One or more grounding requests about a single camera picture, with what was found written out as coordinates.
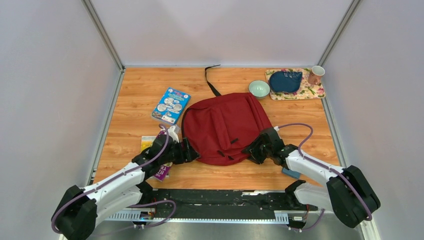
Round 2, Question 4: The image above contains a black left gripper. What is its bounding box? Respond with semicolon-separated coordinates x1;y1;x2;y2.
159;137;201;165

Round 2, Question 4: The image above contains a purple children's book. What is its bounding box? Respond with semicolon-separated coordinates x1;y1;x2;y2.
150;142;172;182

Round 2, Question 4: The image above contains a red student backpack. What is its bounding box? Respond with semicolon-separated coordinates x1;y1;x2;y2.
181;83;272;166

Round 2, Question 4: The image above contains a floral rectangular tray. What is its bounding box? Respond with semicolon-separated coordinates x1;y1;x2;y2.
265;68;326;101

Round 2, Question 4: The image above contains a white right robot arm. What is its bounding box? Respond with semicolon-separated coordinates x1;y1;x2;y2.
242;126;381;228

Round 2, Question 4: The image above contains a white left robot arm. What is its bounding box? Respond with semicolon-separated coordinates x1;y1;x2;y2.
51;134;200;240

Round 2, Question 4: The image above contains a green yellow book underneath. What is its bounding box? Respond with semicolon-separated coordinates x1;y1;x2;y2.
140;136;157;152

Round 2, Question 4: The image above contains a teal blue wallet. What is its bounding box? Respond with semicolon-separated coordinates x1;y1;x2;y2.
281;167;301;180

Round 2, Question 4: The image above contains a blue puzzle box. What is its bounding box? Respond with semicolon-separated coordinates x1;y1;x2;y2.
151;87;191;126

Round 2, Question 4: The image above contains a pale blue ceramic bowl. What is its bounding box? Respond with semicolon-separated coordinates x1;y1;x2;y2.
248;80;271;99

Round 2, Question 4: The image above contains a dark blue pencil pouch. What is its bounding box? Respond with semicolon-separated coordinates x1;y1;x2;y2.
269;71;303;93

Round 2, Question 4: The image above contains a pink mug white inside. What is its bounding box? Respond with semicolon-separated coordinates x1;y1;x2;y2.
307;65;326;85

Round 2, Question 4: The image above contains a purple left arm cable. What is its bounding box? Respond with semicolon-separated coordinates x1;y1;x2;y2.
50;123;178;235

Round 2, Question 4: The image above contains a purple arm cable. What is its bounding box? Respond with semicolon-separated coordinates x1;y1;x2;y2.
273;123;374;232
50;123;178;235

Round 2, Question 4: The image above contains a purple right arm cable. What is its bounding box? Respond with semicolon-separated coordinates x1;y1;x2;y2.
273;123;374;232

